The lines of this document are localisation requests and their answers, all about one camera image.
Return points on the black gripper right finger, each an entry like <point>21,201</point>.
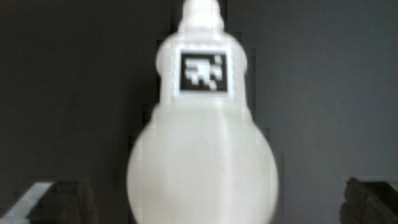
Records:
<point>371,204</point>

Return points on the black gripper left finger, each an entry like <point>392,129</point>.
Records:
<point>56,203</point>

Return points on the white lamp bulb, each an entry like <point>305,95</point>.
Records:
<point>202,177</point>

